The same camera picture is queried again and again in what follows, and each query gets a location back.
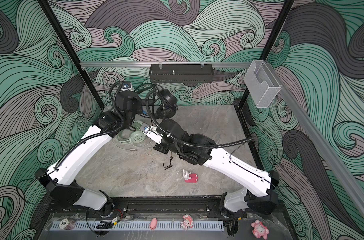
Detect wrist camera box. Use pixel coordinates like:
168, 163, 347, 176
120, 81, 133, 92
140, 123, 162, 144

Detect clear plastic wall bin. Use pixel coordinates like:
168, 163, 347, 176
244, 60, 282, 109

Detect white slotted cable duct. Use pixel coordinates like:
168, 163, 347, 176
49, 220, 225, 232

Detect black perforated wall tray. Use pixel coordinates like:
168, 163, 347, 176
149, 65, 214, 84

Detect pink toy on table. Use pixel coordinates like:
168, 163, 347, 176
182, 169, 199, 184

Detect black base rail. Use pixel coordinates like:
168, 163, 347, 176
112, 195, 222, 214

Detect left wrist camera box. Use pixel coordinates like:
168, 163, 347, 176
120, 81, 133, 92

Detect aluminium wall rail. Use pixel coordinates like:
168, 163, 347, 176
80, 61, 251, 69

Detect pink white doll toy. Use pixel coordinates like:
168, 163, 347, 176
181, 214, 194, 231

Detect pink pig plush toy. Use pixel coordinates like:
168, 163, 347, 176
251, 220, 270, 240

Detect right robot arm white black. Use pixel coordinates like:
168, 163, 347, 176
142, 90, 279, 218

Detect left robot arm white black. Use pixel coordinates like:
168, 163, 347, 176
35, 81, 143, 217

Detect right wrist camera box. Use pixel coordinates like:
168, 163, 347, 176
140, 123, 162, 144

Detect black blue headphones with cable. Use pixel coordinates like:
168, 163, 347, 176
133, 83, 180, 171

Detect mint green headphones with cable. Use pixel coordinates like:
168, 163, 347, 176
113, 120, 154, 152

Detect small pink figure toy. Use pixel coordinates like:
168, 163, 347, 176
149, 218, 158, 231

